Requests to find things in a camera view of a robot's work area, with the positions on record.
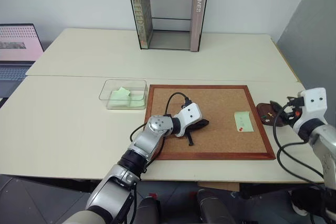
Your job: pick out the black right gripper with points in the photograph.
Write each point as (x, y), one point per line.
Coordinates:
(293, 112)

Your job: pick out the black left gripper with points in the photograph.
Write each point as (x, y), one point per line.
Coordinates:
(195, 126)

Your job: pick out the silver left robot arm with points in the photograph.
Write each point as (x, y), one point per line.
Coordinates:
(149, 144)

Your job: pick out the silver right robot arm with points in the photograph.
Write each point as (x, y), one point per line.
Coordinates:
(324, 145)

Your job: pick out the dark brown tray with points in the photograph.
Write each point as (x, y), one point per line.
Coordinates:
(262, 108)

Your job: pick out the flat green sticky note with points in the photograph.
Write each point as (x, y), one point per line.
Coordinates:
(136, 102)
(244, 120)

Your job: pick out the crumpled green sticky note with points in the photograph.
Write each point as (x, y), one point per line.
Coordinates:
(121, 93)

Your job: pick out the clear plastic box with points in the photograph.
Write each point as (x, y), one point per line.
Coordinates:
(123, 83)

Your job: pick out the yellow pushpin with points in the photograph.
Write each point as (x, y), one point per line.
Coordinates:
(270, 115)

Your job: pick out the wood-framed cork board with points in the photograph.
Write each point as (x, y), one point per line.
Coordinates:
(210, 145)

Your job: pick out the brown cardboard piece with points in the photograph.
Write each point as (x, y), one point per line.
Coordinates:
(219, 186)

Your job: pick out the dark rounded shape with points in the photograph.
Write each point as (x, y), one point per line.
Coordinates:
(214, 208)
(148, 209)

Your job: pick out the grey partition panel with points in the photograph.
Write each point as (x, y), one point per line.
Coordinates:
(312, 37)

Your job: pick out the white and black shoe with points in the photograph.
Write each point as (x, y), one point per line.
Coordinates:
(299, 205)

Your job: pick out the pink book lettered HOMES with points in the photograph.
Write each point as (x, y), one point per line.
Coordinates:
(198, 11)

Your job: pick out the grey-green patterned book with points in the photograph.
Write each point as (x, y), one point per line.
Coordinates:
(141, 11)

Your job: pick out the open laptop with pink screen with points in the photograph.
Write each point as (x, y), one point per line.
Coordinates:
(15, 43)

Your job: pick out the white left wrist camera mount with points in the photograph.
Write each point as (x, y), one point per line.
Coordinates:
(191, 113)

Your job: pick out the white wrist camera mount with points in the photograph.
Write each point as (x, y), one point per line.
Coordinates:
(191, 113)
(313, 103)

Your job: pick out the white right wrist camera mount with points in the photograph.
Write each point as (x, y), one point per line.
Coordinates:
(313, 103)

